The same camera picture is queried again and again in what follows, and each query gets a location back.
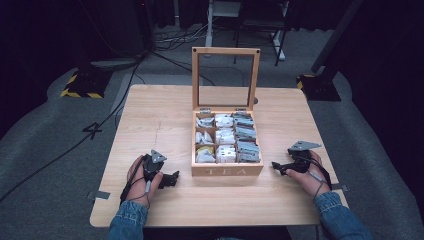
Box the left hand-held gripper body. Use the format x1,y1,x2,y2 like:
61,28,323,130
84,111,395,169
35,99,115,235
142,149,168,183

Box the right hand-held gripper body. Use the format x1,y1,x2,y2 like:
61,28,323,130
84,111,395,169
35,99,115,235
287,140,323,175

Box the wooden tea box with lid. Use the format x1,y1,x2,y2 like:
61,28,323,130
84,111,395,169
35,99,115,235
190,46,265,178

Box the person's right hand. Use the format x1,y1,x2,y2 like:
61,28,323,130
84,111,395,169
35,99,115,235
285,150,332,199

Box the person's left hand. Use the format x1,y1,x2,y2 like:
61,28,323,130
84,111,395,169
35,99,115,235
126,154,165,208

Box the yellow tea sachet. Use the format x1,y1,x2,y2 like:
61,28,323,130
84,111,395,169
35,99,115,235
195,145,216,164

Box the row of grey tea packets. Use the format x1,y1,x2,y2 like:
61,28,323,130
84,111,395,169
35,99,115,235
233,112,261,164

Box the group of white tea sachets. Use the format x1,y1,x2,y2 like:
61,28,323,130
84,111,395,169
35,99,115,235
195,115,216,146

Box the row of white tea packets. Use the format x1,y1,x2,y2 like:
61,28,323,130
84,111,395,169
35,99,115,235
214,113,238,164

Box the black stand base hazard tape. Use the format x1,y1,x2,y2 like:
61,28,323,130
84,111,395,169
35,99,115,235
60,67,113,100
296,73,342,102

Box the right hand-held gripper cable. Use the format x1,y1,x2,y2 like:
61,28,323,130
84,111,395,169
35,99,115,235
299,155,334,201

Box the hand-held gripper cable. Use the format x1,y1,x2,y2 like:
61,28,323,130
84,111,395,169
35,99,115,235
299,155,334,201
119,155,152,210

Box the left hand-held gripper cable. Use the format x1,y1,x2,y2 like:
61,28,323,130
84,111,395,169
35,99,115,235
119,155,152,210

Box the long black floor cable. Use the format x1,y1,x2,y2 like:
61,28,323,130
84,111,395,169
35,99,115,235
0,54,145,203

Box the thin black floor cable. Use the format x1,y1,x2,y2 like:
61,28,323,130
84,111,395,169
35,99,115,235
149,50,217,87

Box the black metal chair frame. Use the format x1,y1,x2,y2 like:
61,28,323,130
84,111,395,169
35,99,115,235
232,0,292,67

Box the bundle of floor cables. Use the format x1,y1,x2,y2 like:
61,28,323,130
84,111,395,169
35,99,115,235
155,23,214,52

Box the black slanted stand post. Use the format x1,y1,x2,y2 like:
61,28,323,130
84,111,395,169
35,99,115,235
311,0,365,75

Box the white desk frame leg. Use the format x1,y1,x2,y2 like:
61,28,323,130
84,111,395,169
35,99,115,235
204,0,243,48

